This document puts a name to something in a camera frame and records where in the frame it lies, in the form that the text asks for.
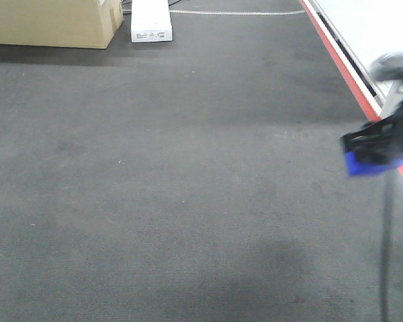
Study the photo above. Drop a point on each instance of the blue plastic bottle-shaped part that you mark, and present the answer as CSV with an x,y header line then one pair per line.
x,y
355,169

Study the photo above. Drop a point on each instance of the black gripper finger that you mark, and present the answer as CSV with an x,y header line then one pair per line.
x,y
382,133
378,154

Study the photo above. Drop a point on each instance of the long white carton box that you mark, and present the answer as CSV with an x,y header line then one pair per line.
x,y
150,21

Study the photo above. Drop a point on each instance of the brown cardboard box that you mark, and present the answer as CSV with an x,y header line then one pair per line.
x,y
67,24

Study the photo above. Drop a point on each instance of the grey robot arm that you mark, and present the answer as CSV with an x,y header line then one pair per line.
x,y
389,68

